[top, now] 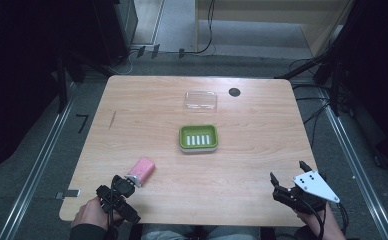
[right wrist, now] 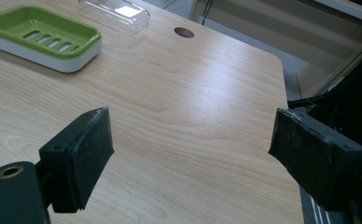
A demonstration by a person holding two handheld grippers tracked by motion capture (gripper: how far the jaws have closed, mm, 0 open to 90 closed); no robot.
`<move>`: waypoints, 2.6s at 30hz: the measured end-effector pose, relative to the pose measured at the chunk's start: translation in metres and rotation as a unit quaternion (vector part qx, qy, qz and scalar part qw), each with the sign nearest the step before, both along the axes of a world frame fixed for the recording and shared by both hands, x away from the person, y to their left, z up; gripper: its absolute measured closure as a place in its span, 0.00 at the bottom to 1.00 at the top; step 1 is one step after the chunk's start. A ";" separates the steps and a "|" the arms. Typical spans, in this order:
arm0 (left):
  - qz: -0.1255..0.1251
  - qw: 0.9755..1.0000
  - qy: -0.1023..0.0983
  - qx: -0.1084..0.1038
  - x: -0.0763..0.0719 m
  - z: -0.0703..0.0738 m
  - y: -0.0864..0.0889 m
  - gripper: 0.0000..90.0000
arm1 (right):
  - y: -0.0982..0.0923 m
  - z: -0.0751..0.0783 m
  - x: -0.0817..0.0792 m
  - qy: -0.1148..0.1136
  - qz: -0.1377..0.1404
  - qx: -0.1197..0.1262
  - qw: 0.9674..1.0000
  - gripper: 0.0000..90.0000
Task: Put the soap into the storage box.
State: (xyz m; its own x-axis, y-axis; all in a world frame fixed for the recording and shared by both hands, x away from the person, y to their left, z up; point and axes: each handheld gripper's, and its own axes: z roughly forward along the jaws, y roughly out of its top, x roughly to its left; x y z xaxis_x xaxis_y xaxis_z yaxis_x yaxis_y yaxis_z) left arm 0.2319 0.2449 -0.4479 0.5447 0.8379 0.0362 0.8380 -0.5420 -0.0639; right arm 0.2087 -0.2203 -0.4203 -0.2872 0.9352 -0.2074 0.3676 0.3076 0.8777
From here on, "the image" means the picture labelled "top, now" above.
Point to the person's legs in jeans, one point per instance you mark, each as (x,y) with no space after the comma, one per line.
(198,232)

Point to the dark plug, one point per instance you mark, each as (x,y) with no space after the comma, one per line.
(141,51)
(155,51)
(181,53)

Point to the small metal clamp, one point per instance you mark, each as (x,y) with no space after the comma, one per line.
(68,193)

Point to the clear plastic lid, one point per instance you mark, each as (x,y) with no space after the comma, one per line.
(200,101)

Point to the black table grommet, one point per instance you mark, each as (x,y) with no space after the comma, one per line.
(234,92)

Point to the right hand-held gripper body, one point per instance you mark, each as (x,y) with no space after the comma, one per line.
(310,191)

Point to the pink soap bar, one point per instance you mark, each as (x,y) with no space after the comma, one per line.
(143,169)

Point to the dark cabinet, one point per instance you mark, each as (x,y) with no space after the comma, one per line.
(115,30)

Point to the person's left hand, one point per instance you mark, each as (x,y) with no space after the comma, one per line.
(90,211)

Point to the light wooden furniture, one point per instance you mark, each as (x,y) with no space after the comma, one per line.
(272,25)

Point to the metal floor rail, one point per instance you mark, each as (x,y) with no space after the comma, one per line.
(37,166)
(358,173)

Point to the green soap dish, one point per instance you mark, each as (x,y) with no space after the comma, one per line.
(198,139)

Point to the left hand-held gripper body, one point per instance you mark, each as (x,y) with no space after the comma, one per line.
(120,205)

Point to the person's right hand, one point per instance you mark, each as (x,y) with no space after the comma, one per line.
(318,223)

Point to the black metal stand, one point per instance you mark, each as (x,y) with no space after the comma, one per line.
(62,83)
(328,63)

